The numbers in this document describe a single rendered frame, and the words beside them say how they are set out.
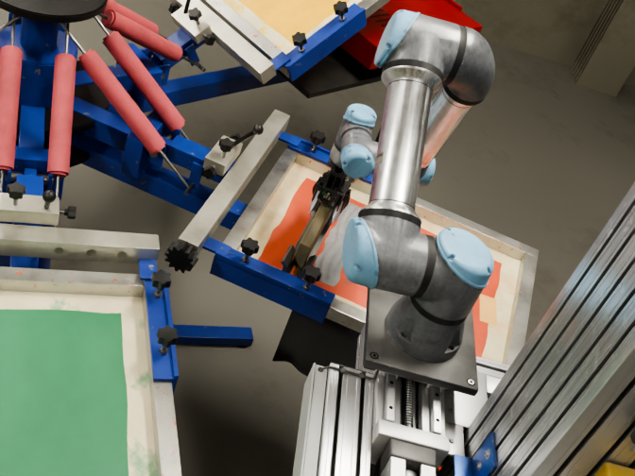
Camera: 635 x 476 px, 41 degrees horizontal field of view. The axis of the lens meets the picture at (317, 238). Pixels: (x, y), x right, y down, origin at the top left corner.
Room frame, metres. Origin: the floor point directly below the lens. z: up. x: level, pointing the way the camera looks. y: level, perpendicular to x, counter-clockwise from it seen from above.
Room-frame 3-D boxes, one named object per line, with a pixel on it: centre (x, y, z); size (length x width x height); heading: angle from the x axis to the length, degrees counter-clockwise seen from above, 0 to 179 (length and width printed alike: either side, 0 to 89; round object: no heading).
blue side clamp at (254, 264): (1.52, 0.06, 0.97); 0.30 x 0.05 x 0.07; 86
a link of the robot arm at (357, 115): (1.77, 0.01, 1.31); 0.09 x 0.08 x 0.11; 14
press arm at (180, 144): (1.82, 0.36, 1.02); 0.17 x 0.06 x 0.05; 86
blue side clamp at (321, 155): (2.07, 0.03, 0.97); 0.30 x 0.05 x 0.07; 86
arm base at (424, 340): (1.23, -0.26, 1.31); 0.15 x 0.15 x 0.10
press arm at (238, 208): (1.81, 0.24, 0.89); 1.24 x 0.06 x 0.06; 86
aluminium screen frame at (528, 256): (1.78, -0.20, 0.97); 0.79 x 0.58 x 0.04; 86
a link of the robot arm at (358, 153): (1.68, -0.03, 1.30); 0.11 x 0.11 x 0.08; 14
